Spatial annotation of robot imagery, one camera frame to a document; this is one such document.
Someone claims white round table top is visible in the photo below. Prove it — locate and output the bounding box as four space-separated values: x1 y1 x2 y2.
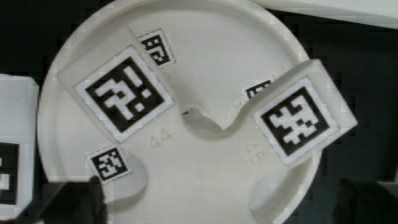
36 0 325 224

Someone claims white L-shaped fence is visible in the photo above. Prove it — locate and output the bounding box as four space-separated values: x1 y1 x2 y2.
0 0 398 221

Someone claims white cross-shaped table base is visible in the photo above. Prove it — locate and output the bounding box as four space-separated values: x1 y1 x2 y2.
57 30 356 224

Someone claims white table leg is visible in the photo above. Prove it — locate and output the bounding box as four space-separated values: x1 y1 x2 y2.
181 107 206 120

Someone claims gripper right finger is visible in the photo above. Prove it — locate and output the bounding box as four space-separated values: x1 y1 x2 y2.
334 179 398 224

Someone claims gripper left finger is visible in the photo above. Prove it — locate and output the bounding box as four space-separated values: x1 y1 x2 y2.
11 176 109 224

